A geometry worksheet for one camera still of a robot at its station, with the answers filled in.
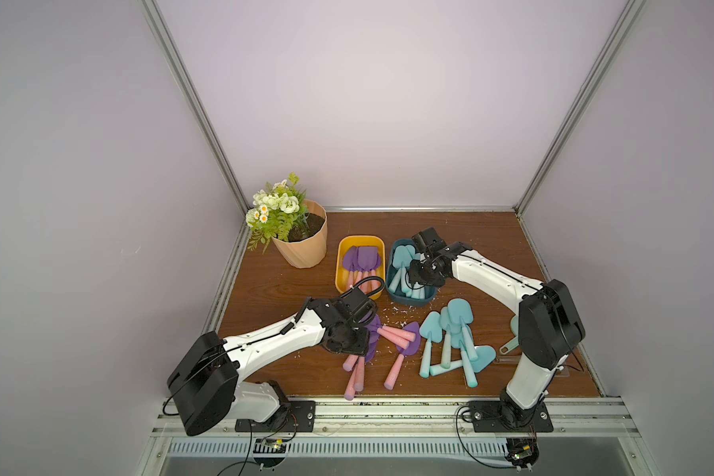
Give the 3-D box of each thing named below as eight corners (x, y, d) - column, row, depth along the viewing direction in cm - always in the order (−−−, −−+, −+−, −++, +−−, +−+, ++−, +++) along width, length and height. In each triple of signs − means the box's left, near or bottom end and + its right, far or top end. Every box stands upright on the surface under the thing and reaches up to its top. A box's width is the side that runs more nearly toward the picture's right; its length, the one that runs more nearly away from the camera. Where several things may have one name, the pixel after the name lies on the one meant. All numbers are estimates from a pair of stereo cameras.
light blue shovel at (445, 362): (440, 367, 82) (443, 364, 79) (439, 311, 93) (441, 306, 91) (449, 369, 82) (452, 365, 79) (447, 311, 93) (449, 307, 90)
